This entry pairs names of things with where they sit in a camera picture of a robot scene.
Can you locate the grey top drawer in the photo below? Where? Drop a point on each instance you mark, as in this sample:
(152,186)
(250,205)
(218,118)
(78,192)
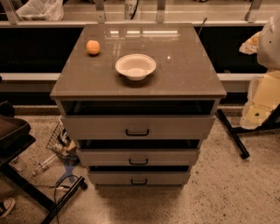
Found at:
(120,127)

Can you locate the black table stand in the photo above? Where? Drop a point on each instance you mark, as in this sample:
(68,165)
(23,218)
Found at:
(52,206)
(272,123)

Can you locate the white paper bowl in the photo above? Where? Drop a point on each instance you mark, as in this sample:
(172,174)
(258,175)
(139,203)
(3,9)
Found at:
(135,67)

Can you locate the orange fruit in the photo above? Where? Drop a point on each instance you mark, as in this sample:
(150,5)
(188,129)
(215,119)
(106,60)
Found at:
(93,47)

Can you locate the grey drawer cabinet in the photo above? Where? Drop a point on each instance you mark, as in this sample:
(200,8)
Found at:
(138,100)

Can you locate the dark tray on left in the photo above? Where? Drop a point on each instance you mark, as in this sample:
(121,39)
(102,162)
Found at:
(11,130)

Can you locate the black table stand right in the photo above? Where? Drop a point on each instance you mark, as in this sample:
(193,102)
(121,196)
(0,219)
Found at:
(272,123)

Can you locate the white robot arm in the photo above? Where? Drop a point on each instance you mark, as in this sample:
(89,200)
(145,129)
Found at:
(263,93)

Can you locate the white plastic bag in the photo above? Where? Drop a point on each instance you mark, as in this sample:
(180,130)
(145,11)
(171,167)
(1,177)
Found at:
(49,10)

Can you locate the clear plastic bottle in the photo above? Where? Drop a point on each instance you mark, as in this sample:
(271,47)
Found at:
(44,166)

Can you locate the black table stand left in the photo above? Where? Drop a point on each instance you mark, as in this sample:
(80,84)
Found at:
(52,206)

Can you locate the grey drawer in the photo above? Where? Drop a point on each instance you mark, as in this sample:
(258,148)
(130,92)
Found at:
(137,157)
(100,179)
(120,127)

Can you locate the wire basket with clutter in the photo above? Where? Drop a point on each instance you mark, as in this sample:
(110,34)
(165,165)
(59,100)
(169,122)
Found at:
(61,144)

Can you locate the white numbered container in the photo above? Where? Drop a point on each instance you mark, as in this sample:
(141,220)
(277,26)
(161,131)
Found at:
(130,8)

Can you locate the grey bottom drawer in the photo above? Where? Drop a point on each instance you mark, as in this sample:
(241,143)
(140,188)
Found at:
(100,179)

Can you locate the black and white sneaker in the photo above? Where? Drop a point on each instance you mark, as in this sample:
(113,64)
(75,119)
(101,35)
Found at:
(6,206)

